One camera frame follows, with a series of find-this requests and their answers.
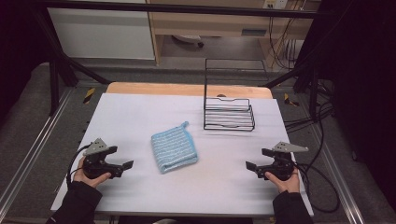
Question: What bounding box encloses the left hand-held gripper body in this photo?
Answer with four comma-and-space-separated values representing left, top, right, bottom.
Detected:
81, 137, 124, 180

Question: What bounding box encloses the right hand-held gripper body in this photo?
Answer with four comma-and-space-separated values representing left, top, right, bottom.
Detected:
255, 141, 309, 182

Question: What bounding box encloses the blue striped towel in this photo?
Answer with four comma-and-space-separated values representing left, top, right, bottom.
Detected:
150, 120, 200, 175

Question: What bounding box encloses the black wire rack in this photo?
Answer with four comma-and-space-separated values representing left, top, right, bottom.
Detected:
203, 58, 268, 133

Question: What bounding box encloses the person's left hand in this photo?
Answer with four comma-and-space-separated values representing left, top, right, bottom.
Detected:
73, 157, 112, 189

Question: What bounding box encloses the person's right hand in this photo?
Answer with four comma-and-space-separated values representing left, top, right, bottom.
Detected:
264, 163, 301, 194

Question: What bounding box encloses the white table mat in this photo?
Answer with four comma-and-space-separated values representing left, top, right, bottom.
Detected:
50, 92, 315, 217

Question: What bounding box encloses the yellow black striped tape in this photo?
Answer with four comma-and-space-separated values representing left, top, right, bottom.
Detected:
82, 87, 96, 105
283, 92, 301, 107

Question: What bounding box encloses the white cabinet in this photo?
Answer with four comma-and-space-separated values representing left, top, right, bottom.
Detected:
47, 0, 156, 61

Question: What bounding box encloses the wooden desk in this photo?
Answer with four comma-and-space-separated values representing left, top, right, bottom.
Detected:
146, 0, 321, 65

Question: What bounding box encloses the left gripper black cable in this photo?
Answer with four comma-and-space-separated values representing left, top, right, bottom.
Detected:
65, 144, 92, 189

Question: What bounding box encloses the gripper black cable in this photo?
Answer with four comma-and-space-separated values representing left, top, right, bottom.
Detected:
292, 102, 342, 215
65, 144, 92, 189

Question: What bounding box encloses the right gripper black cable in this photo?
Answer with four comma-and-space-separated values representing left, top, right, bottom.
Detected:
292, 102, 342, 215

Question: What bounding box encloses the black metal frame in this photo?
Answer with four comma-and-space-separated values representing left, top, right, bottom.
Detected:
31, 0, 344, 117

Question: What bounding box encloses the bundle of black cables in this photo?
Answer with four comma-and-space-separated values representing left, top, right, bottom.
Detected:
267, 15, 304, 71

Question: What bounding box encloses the white wall socket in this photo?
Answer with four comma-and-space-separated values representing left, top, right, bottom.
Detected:
262, 0, 288, 9

